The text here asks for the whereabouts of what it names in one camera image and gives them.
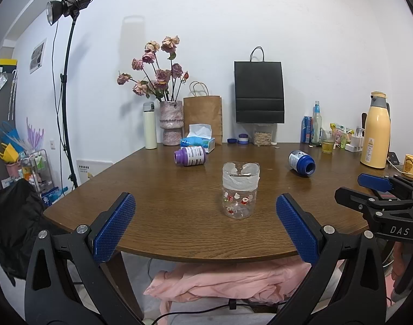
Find black cable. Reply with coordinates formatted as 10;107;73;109
152;300;285;325

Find purple-capped bottle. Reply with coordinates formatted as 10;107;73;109
174;146;207;167

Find purple hangers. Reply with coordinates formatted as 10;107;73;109
26;118;44;153

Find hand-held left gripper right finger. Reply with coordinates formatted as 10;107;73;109
276;193;388;325

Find blue drink can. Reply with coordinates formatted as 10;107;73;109
301;116;313;143

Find wall poster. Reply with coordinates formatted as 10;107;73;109
30;38;47;74

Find white charger block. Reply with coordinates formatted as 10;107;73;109
345;128;365;153

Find clear glass bottle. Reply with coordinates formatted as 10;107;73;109
312;101;323;145

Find glass of yellow drink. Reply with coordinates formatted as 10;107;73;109
321;130;335;154

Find dried pink roses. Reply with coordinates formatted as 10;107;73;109
117;35;190;102

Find person's right hand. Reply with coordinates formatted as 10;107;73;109
392;244;413;280

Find blue-capped bottle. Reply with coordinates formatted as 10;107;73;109
288;150;316;177

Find metal storage cart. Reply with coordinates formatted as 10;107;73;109
18;149;58;207

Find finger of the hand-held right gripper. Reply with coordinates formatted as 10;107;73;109
357;173;413;199
335;187;413;212

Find blue hangers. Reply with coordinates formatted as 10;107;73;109
0;122;24;151

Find black cloth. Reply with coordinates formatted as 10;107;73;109
0;178;68;285

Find black studio light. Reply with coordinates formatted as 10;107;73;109
46;0;95;26

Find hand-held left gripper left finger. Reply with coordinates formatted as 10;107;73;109
24;192;139;325

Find clear plastic cup with print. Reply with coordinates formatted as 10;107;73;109
222;162;260;219

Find pink cloth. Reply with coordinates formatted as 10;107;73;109
144;259;332;312

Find white labelled box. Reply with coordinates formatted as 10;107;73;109
76;159;113;178

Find white thermos bottle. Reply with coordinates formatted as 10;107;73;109
143;102;157;150

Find snack packets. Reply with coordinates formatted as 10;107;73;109
330;123;354;148

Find black paper bag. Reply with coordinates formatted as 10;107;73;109
234;46;285;124

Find brown paper bag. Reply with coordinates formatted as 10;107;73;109
183;82;223;145

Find pink marbled vase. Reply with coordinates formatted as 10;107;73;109
159;100;184;146

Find clear jar of grains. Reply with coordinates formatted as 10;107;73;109
253;123;273;146

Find blue tissue box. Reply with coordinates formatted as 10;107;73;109
181;124;216;154

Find yellow thermos jug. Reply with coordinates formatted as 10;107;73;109
360;91;391;169

